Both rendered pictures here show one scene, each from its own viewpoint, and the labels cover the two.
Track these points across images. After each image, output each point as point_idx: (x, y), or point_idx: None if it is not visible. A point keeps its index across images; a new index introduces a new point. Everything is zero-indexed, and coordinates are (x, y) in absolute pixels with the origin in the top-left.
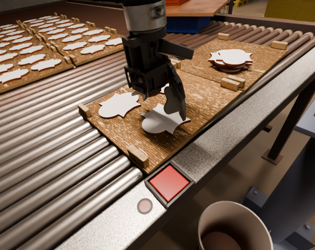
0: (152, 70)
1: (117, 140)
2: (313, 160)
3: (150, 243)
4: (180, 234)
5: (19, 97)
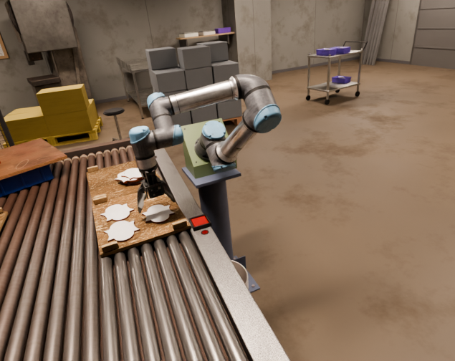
0: (160, 180)
1: (158, 233)
2: (210, 200)
3: None
4: None
5: None
